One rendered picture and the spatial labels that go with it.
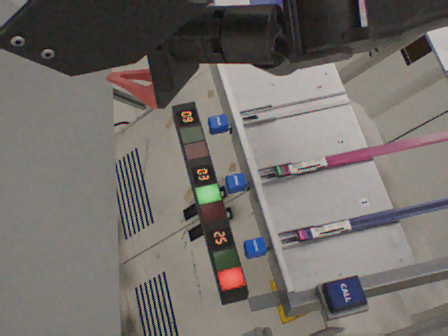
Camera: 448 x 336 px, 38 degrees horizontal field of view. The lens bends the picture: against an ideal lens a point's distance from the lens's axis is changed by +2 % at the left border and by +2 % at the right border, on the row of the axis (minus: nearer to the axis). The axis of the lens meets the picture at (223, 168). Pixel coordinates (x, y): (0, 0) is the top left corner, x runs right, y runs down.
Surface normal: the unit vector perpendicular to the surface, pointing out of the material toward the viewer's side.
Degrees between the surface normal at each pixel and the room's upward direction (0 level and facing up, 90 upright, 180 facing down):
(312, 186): 48
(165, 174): 90
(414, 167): 90
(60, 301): 0
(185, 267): 90
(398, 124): 90
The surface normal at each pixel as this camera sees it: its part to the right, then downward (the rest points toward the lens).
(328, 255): 0.04, -0.45
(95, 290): 0.74, -0.46
